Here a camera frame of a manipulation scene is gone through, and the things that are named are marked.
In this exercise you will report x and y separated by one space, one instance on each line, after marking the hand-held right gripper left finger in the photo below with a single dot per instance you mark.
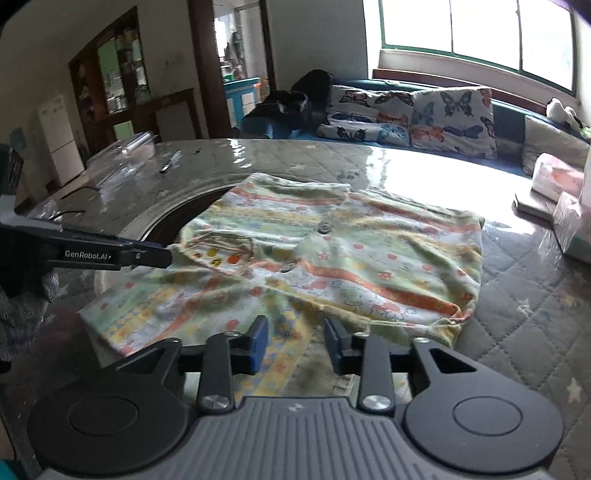
258 344

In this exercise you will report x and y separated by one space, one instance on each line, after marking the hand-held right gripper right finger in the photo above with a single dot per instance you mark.
334 345

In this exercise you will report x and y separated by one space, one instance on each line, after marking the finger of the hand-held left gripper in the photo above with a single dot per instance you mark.
147 256

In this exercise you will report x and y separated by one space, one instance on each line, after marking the floral striped shirt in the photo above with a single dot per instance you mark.
351 258

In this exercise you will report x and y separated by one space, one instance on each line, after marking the pile of black clothes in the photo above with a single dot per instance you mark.
295 104

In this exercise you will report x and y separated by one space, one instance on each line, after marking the black and silver pen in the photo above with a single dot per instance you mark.
170 163

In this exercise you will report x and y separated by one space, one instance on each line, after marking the clear plastic container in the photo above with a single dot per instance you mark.
122 154

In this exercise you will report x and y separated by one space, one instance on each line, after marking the white refrigerator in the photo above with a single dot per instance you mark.
62 138

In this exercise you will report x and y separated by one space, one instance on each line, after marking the dark wooden display cabinet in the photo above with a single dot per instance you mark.
115 78

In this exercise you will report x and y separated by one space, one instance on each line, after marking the blue and white cabinet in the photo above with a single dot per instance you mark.
240 99

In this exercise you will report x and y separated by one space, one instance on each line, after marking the grey quilted star table cover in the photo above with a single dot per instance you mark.
521 323

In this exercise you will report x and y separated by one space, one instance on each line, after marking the folded butterfly print pillow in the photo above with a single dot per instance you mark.
364 131

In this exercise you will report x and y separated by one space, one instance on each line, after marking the grey flat book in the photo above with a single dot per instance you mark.
531 205

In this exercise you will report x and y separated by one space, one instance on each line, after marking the flat butterfly print pillow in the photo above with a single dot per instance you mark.
369 102

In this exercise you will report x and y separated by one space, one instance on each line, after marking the large butterfly print pillow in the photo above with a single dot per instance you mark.
455 122

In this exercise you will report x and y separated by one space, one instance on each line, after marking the clear plastic bag box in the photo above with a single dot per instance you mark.
575 226

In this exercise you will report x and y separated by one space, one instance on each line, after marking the pink and white package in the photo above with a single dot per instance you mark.
556 177

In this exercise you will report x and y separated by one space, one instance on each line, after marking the teal sofa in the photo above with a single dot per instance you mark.
508 120

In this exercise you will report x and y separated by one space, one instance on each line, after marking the grey sofa cushion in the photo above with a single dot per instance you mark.
554 141

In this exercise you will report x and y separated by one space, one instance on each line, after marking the white plush toy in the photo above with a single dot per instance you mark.
563 110

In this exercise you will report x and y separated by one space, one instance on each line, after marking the green framed window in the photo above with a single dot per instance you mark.
485 27

